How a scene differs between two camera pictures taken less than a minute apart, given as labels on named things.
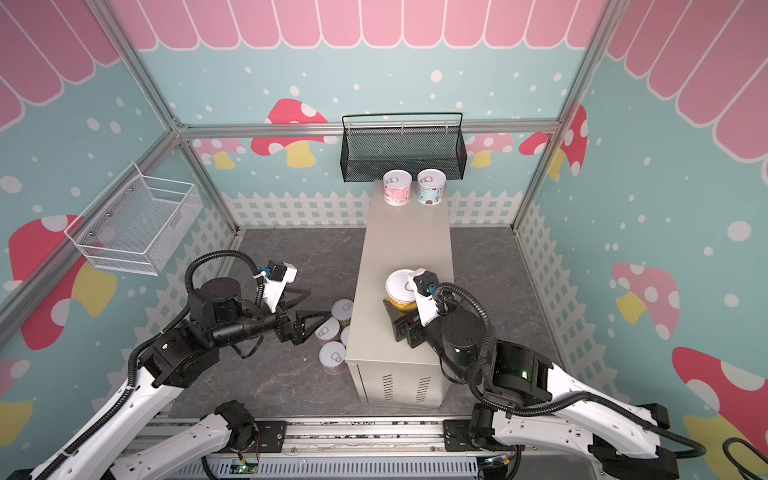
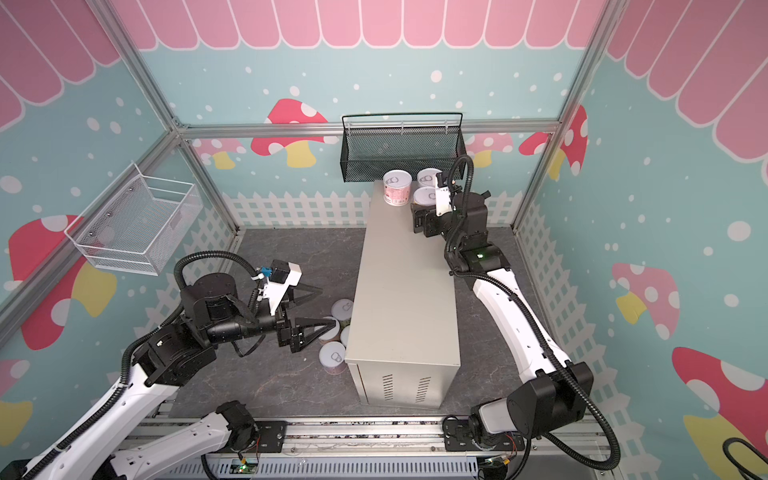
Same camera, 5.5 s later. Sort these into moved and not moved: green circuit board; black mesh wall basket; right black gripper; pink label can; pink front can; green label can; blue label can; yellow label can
Moved: yellow label can; right black gripper
Not moved: green label can; pink front can; blue label can; pink label can; green circuit board; black mesh wall basket
